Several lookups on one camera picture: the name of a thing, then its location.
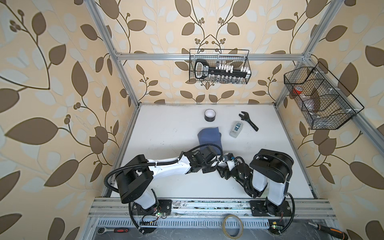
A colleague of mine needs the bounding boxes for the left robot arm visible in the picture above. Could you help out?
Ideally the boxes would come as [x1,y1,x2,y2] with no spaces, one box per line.
[104,144,224,235]

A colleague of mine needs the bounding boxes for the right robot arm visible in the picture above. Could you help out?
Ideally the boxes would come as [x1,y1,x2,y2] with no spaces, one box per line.
[216,149,296,235]

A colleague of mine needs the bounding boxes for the white tape dispenser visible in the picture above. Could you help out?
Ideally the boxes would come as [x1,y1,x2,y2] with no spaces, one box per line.
[230,121,244,138]

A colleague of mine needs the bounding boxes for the black tape roll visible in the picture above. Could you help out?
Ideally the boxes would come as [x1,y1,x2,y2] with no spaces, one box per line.
[204,109,216,122]

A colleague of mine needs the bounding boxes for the black adjustable wrench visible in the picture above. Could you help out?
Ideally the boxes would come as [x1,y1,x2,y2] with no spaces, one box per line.
[239,111,259,132]

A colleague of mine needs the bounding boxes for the socket set holder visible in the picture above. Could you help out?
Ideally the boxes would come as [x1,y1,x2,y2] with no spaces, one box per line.
[192,59,252,81]

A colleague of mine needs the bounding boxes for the red object in basket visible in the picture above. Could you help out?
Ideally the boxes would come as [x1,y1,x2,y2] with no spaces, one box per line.
[292,86,303,96]

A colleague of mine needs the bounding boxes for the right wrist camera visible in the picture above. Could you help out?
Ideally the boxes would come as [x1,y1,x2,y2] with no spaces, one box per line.
[226,160,237,171]

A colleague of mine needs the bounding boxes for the clear tape ring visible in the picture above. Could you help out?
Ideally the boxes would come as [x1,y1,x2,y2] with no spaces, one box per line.
[221,214,244,240]

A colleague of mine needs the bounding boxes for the back wire basket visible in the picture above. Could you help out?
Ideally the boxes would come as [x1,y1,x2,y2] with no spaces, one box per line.
[189,48,252,85]

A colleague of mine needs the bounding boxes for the wire basket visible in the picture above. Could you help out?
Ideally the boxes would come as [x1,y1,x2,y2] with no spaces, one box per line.
[284,62,364,130]
[189,48,252,85]

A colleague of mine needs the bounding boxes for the right wire basket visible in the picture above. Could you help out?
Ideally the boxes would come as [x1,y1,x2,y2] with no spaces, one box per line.
[284,62,364,130]

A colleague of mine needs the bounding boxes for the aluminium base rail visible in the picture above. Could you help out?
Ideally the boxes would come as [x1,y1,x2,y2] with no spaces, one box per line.
[88,198,337,220]

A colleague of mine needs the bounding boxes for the orange handled screwdriver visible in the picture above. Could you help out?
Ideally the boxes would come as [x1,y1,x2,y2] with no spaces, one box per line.
[308,223,349,240]

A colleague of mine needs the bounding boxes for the red handled ratchet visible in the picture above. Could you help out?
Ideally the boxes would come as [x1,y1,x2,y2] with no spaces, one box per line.
[97,227,129,235]

